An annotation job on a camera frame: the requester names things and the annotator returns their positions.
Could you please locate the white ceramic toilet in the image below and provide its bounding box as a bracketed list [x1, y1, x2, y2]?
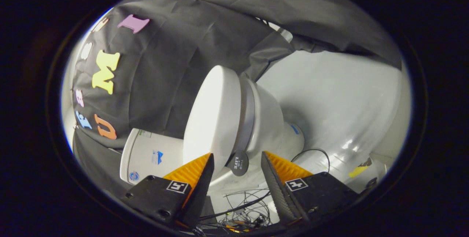
[120, 78, 305, 186]

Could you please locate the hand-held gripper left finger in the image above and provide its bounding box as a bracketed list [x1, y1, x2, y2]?
[121, 153, 215, 230]

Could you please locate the tangle of thin black cables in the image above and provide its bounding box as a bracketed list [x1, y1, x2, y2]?
[200, 189, 273, 234]

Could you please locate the white toilet lid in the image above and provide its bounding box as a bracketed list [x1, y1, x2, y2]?
[183, 65, 250, 179]

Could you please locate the yellow tape strip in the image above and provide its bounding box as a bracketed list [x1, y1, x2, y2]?
[348, 158, 373, 178]

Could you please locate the black backdrop cloth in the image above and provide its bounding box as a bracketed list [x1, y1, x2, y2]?
[71, 0, 402, 193]

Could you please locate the white toilet tank cover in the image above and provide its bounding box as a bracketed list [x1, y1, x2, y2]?
[120, 128, 147, 185]

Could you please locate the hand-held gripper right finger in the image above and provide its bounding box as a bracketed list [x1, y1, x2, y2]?
[261, 151, 361, 226]

